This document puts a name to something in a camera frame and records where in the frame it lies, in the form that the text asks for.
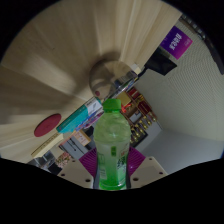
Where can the yellow gift box red ribbon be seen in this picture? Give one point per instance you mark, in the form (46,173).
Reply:
(123,97)

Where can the small standing framed card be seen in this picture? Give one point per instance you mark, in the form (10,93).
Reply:
(81,138)

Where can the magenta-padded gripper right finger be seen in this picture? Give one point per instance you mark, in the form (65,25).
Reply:
(148,170)

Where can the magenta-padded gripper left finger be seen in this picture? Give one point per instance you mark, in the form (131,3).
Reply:
(74,171)

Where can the pink flowers in white pot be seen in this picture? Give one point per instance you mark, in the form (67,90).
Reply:
(62,159)

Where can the pale yellow book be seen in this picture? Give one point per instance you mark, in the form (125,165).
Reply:
(46,145)
(135,68)

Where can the purple sign board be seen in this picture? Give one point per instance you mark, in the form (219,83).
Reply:
(176,42)

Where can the green drink bottle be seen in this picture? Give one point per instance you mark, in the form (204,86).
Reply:
(111,156)

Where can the flat round red coaster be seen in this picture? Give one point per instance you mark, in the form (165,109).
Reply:
(47,125)

